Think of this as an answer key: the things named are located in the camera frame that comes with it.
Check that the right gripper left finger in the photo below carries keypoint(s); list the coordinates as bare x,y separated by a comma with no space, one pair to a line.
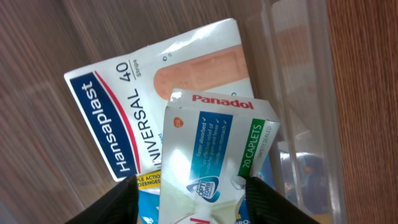
117,206

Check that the white Panadol box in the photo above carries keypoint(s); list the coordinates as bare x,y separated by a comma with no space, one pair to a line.
212,144

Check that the clear plastic container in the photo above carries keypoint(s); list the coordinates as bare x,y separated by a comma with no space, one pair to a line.
51,169

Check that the white Hansaplast plaster box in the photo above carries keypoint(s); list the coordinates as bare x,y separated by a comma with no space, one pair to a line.
123,99

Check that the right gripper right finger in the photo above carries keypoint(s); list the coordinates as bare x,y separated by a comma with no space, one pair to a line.
266,206

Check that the blue VapoDrops box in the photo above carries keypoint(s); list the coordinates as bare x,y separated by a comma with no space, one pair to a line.
149,198

